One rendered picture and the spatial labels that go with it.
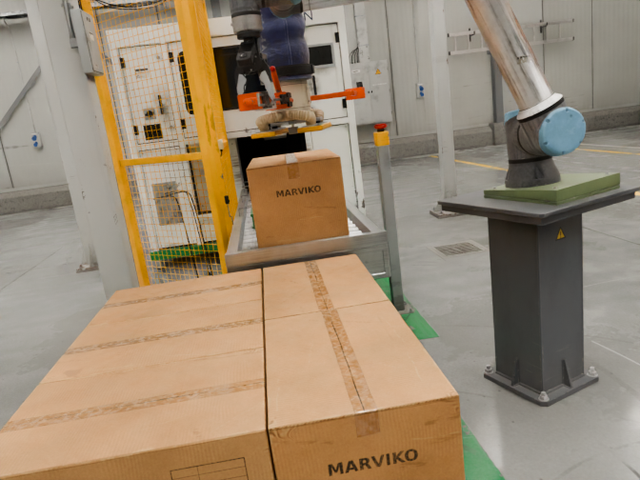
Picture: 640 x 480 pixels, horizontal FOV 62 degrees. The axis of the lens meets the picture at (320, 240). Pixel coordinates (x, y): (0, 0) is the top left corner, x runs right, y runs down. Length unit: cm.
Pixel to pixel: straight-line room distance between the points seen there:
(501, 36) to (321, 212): 99
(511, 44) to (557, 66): 1108
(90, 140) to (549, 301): 229
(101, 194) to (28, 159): 878
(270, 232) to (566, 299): 119
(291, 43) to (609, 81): 1168
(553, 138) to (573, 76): 1127
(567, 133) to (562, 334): 77
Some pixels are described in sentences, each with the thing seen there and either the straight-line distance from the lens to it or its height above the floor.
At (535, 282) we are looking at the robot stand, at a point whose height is 46.
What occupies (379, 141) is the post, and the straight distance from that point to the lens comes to 283.
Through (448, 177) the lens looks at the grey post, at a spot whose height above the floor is 37.
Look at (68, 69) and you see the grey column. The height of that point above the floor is 151.
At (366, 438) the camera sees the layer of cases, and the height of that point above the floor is 48.
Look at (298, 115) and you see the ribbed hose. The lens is 211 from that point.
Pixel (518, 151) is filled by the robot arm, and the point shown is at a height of 92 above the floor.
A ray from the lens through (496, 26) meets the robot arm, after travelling 184.
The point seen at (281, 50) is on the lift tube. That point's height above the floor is 139.
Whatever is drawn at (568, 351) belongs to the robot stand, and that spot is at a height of 15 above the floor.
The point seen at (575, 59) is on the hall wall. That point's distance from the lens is 1314.
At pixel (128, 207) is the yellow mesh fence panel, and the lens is 356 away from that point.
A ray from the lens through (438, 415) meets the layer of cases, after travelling 118.
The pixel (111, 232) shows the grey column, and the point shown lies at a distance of 308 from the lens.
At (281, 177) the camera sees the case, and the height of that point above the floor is 89.
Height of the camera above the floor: 114
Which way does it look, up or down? 13 degrees down
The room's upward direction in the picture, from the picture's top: 7 degrees counter-clockwise
